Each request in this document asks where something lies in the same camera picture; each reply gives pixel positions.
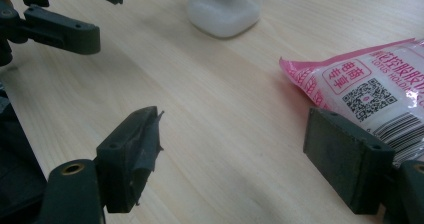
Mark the pink and white seasoning bag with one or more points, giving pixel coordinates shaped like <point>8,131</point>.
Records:
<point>366,84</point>

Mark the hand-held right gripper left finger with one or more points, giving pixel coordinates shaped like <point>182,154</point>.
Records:
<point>126,164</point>

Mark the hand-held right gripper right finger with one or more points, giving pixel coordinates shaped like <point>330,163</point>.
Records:
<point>346,160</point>

